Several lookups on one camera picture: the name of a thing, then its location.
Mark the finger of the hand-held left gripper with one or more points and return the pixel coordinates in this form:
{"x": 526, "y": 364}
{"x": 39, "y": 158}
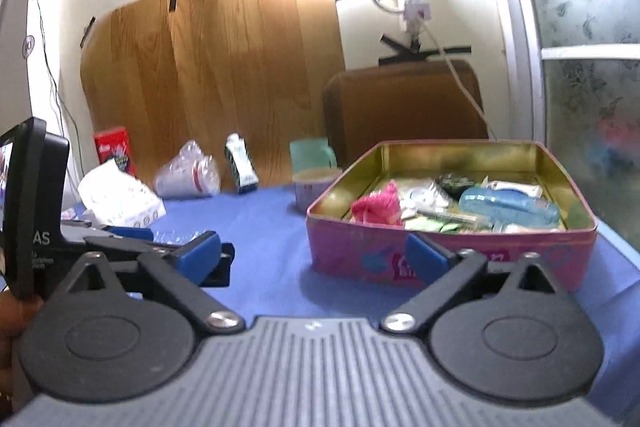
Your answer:
{"x": 130, "y": 233}
{"x": 130, "y": 244}

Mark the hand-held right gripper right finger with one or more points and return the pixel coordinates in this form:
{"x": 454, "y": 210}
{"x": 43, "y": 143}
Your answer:
{"x": 425, "y": 259}

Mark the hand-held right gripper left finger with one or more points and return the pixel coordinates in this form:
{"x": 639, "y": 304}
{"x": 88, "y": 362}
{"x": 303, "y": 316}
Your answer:
{"x": 200, "y": 257}

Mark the zip bag with smiley cloth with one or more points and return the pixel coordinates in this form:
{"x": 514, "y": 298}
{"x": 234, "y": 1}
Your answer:
{"x": 420, "y": 197}

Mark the pink fuzzy socks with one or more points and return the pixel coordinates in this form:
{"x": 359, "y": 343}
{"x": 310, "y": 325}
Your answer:
{"x": 375, "y": 207}

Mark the pink tin box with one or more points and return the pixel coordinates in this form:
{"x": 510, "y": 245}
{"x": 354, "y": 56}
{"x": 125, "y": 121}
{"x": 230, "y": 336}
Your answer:
{"x": 350, "y": 252}

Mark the green patterned tissue pack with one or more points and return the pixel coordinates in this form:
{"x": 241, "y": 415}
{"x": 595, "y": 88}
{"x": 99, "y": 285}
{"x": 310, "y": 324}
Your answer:
{"x": 452, "y": 183}

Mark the blue plastic case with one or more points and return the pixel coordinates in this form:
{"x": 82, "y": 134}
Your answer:
{"x": 505, "y": 204}

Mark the person's left hand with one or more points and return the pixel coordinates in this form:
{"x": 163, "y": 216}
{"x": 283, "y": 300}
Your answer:
{"x": 15, "y": 322}

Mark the white tissue pack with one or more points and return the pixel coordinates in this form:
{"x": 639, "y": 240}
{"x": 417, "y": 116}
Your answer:
{"x": 120, "y": 199}

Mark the blue printed tablecloth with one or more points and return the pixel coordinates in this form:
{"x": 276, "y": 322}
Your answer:
{"x": 270, "y": 267}

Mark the clear plastic bag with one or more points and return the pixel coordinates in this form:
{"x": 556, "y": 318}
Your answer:
{"x": 185, "y": 179}

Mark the red printed box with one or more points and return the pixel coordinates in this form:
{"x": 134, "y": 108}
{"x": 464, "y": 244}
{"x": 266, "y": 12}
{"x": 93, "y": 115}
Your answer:
{"x": 112, "y": 147}

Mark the green milk carton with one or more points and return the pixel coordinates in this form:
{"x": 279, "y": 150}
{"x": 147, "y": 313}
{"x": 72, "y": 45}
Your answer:
{"x": 242, "y": 169}

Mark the paper bowl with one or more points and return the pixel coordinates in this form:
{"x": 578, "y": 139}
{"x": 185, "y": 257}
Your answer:
{"x": 312, "y": 192}

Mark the mint green mug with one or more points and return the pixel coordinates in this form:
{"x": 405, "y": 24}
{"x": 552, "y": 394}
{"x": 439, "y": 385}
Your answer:
{"x": 310, "y": 154}

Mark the brown chair back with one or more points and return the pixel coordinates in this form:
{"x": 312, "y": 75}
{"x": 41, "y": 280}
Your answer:
{"x": 400, "y": 107}

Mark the wooden board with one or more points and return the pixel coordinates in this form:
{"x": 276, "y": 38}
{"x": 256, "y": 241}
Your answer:
{"x": 225, "y": 72}

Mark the black tape cross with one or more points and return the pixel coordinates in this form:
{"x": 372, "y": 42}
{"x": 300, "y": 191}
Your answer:
{"x": 400, "y": 54}

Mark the frosted glass door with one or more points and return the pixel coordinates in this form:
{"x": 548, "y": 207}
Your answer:
{"x": 585, "y": 107}

